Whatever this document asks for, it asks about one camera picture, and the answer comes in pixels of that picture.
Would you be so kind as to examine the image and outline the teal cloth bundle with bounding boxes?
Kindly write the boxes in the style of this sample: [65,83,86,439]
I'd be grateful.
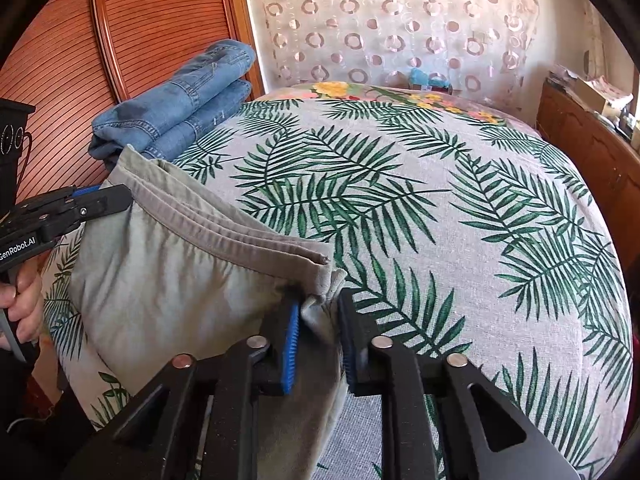
[408,68,452,93]

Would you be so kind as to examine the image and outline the pink magazine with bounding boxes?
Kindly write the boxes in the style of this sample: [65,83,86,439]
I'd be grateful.
[585,75,635,102]

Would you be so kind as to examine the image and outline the wooden slatted headboard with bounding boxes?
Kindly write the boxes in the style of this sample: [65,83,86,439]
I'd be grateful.
[0,0,265,211]

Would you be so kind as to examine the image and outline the wooden cabinet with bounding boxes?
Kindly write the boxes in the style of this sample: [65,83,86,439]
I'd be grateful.
[535,82,640,273]

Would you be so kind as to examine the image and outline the cardboard box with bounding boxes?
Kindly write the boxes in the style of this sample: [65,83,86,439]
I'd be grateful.
[574,77,610,107]

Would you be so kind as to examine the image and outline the leaf print bed blanket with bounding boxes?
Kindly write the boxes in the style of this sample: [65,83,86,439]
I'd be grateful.
[40,81,635,480]

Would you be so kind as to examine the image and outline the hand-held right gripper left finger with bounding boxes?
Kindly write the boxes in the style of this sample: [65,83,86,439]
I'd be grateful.
[65,304,302,480]

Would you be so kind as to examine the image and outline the sheer circle pattern curtain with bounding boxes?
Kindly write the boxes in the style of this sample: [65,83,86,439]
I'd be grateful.
[247,0,543,102]

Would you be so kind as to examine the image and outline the person's left hand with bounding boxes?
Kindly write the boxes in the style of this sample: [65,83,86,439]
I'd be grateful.
[0,260,45,351]

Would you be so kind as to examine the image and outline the grey-green pants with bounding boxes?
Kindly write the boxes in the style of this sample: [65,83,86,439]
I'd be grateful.
[65,144,351,480]

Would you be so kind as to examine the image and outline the folded blue jeans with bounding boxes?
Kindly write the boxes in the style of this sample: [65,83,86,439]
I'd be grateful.
[87,39,257,173]

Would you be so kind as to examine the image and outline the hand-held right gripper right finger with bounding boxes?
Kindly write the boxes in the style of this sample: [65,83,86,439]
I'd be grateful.
[337,290,581,480]

